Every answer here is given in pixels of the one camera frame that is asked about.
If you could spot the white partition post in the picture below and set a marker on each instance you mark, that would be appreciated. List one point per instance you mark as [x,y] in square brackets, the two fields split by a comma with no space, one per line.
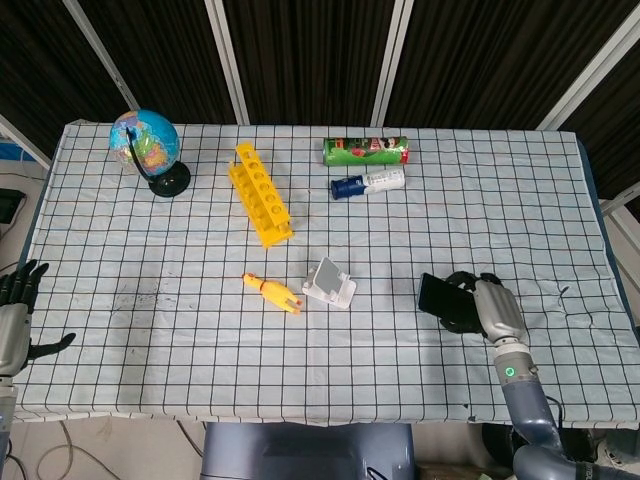
[227,60]
[622,202]
[22,140]
[392,60]
[102,55]
[590,65]

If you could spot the green chip can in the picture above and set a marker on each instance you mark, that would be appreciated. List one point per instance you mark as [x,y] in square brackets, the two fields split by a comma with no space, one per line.
[365,150]

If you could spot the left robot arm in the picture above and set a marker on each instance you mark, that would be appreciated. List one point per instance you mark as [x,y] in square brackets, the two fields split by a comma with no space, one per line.
[5,410]

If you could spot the black smartphone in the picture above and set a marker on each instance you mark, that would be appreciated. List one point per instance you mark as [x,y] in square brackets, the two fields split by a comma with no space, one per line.
[442,297]

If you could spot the white bottle with blue cap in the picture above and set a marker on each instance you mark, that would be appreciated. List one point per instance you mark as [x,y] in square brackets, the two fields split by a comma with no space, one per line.
[367,182]

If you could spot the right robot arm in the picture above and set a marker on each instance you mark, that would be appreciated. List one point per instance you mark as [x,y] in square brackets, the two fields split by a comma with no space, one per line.
[525,400]

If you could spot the small desk globe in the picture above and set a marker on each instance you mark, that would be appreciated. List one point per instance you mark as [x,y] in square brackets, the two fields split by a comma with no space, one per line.
[147,137]

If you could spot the yellow test tube rack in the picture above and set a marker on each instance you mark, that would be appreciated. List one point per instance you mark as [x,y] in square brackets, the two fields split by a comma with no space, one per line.
[262,192]

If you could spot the black device on floor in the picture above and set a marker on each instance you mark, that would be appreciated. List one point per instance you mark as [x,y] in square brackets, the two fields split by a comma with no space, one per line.
[9,206]

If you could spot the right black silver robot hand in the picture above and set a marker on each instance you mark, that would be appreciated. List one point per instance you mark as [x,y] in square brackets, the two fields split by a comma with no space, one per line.
[497,310]

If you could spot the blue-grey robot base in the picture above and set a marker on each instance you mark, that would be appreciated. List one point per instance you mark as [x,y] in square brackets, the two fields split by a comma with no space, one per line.
[305,450]

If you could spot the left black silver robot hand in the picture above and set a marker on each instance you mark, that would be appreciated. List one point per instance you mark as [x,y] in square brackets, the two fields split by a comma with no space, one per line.
[11,330]

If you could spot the yellow rubber chicken toy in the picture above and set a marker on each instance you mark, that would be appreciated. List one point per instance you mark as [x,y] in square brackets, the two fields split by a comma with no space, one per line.
[275,292]

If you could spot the white phone stand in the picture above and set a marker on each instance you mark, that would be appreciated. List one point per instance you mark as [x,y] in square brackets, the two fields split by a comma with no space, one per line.
[330,287]

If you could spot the checkered white tablecloth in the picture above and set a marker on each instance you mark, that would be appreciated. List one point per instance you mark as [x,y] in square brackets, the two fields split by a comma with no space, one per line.
[200,325]

